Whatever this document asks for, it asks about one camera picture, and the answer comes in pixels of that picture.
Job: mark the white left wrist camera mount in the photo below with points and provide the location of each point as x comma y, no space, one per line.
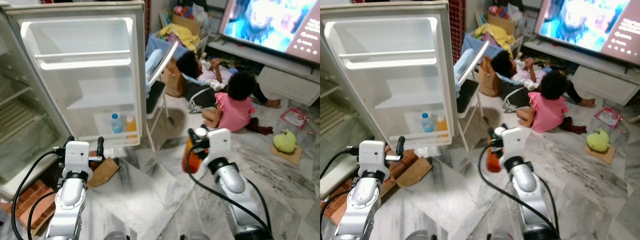
372,156
76,156

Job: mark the small orange juice bottle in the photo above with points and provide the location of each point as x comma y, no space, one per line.
131,127
442,126

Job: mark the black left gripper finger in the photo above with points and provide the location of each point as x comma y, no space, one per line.
100,146
366,139
69,140
400,145

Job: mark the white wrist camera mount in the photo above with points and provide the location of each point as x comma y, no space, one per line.
76,156
219,145
372,156
515,144

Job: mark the blue capped water bottle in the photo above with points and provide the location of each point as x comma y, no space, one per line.
117,125
427,123

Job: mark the orange bottle with white cap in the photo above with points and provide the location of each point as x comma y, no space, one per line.
189,157
492,160

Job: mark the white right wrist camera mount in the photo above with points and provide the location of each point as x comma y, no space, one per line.
515,144
219,145

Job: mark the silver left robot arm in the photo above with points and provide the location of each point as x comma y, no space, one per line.
70,200
362,200

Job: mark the blue fabric bag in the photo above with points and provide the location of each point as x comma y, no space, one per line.
157,45
470,45

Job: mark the narrow red brick pillar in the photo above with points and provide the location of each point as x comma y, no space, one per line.
456,20
146,20

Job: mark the flat screen television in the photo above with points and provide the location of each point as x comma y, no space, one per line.
585,22
270,25

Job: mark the child in pink dress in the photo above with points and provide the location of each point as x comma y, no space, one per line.
547,112
235,112

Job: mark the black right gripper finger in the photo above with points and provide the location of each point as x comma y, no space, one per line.
491,134
192,135

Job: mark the white metal frame chair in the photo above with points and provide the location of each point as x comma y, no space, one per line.
465,97
155,97

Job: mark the baby bouncer seat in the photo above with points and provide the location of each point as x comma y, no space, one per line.
515,95
200,97

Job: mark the yellow cloth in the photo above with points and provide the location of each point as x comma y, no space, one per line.
495,34
184,35

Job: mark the white fridge door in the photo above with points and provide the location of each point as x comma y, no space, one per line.
400,75
85,75

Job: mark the dark haired child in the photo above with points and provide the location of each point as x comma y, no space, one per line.
502,64
187,65

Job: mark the brown cardboard piece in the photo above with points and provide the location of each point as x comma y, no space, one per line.
415,172
105,172

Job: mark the white television stand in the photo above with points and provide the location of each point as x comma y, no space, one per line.
605,82
290,85

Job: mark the red picture book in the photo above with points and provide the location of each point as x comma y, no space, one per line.
607,117
294,118

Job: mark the small cardboard sheet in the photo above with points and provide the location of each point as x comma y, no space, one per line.
292,157
602,156

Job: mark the brown paper bag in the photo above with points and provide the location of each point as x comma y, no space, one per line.
174,80
487,77

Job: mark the light blue cloth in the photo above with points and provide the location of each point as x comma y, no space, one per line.
462,62
154,60

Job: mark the green plush toy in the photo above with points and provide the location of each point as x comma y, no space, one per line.
285,141
598,141

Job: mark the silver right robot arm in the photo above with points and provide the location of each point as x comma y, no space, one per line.
232,185
525,182

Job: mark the brown cardboard box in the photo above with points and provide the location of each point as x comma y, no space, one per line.
187,24
502,22

